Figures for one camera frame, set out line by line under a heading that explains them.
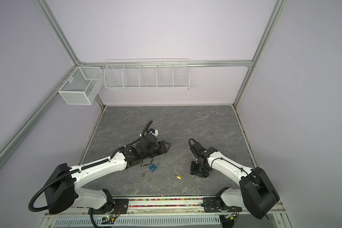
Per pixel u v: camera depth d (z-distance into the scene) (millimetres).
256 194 412
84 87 1024
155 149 671
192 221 1577
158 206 753
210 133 1038
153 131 749
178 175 841
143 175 848
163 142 717
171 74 1054
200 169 711
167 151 722
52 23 738
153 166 869
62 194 399
